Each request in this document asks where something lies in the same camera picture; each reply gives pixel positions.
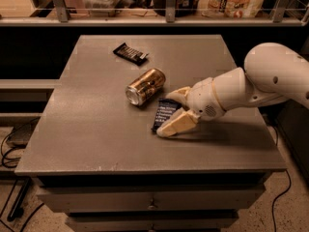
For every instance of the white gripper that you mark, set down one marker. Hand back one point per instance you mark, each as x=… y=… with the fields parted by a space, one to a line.
x=202 y=99

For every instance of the dark blue rxbar wrapper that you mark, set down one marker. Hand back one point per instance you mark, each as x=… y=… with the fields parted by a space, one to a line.
x=166 y=108

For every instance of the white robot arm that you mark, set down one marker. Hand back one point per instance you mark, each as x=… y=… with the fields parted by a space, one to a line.
x=272 y=73

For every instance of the gold soda can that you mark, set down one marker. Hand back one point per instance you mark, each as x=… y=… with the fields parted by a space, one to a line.
x=145 y=86

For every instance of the black snack bar wrapper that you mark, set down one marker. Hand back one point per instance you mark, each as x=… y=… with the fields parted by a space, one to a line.
x=132 y=55

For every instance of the grey drawer cabinet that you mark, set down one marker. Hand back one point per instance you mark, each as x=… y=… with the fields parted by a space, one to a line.
x=96 y=159

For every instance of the round drawer knob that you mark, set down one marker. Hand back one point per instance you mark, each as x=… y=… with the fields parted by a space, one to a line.
x=152 y=206

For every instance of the colourful snack bag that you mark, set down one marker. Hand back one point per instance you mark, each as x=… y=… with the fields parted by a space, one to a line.
x=230 y=8

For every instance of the grey power adapter box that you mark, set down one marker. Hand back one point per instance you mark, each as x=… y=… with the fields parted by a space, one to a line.
x=20 y=137

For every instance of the grey metal shelf rail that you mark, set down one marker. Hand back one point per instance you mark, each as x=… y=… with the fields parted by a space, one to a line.
x=138 y=13

